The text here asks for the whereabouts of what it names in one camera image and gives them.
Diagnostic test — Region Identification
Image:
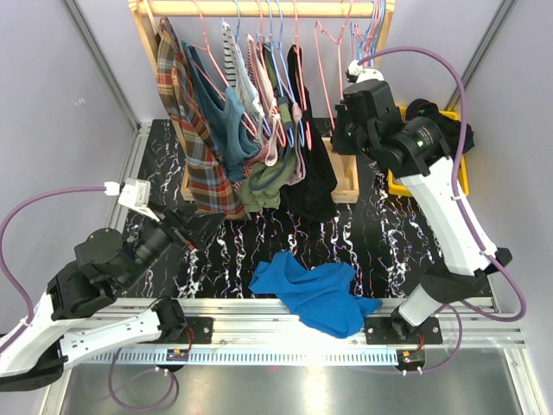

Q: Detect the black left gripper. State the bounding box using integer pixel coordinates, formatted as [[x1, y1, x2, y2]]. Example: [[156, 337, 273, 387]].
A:
[[119, 201, 227, 291]]

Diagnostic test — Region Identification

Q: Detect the pink wire hanger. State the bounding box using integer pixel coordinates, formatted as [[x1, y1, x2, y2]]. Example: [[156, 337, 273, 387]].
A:
[[314, 1, 353, 131]]

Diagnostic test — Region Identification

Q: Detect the blue tank top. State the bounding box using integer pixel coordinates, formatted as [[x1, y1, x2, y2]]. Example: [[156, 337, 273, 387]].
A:
[[249, 252, 383, 339]]

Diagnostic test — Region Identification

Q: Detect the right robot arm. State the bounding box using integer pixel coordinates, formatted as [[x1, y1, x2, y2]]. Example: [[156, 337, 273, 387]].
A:
[[331, 79, 512, 343]]

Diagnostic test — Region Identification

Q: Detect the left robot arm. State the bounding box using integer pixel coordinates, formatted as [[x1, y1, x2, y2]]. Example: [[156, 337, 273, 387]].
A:
[[1, 204, 226, 392]]

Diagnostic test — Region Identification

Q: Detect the teal hanging tank top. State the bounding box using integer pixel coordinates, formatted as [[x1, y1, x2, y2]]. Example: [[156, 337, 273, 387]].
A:
[[181, 41, 259, 183]]

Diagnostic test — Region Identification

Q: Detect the plaid hanging shirt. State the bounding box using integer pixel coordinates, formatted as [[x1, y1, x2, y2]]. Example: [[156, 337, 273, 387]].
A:
[[156, 17, 249, 220]]

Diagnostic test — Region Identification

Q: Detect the dark clothes pile in bin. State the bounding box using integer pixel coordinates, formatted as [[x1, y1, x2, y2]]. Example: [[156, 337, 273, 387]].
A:
[[404, 99, 461, 156]]

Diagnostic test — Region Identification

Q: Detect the green hanging garment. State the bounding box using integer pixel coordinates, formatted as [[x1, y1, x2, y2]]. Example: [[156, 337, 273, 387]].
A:
[[239, 139, 287, 212]]

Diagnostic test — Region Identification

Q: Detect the empty hangers bunch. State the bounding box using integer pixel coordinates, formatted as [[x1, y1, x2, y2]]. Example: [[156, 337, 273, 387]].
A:
[[349, 0, 386, 61]]

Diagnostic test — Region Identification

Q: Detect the yellow plastic bin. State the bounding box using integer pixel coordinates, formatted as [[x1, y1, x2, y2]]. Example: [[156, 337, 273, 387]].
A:
[[387, 105, 474, 197]]

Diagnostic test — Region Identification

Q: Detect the pink hanging garment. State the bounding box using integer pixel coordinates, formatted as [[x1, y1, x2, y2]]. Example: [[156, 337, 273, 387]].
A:
[[246, 35, 306, 190]]

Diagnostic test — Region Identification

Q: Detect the black hanging garment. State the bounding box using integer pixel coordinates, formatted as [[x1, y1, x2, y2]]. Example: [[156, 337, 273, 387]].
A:
[[280, 43, 339, 222]]

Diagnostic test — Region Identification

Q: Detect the striped hanging garment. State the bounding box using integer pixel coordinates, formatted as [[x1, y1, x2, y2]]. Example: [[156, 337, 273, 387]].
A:
[[221, 21, 264, 147]]

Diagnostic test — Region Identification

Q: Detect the wooden clothes rack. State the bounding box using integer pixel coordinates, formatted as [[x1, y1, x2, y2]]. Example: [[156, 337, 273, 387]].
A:
[[129, 1, 395, 219]]

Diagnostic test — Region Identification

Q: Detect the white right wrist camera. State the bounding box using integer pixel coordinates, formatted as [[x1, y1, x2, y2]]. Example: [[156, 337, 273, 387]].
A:
[[346, 60, 385, 84]]

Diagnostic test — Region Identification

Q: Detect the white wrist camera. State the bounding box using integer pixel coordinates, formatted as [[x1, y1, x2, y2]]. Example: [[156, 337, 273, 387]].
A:
[[346, 60, 385, 84], [118, 178, 160, 222]]

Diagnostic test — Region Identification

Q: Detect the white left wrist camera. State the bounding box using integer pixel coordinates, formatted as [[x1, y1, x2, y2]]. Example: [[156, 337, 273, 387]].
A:
[[118, 178, 160, 222]]

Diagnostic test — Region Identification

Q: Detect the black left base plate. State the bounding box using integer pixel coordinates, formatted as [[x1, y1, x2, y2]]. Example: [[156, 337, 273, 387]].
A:
[[144, 316, 214, 345]]

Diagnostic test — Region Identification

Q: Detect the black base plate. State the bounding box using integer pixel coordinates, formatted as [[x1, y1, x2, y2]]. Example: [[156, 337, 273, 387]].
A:
[[365, 316, 443, 345], [144, 316, 214, 345]]

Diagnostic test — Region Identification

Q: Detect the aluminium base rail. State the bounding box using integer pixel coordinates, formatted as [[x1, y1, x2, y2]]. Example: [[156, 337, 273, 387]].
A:
[[81, 298, 525, 367]]

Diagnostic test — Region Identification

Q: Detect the purple floor cable left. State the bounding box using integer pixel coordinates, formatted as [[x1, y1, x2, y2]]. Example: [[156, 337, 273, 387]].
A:
[[106, 345, 181, 409]]

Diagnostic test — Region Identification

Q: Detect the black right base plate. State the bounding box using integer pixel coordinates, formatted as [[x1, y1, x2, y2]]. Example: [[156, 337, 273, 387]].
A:
[[365, 316, 443, 345]]

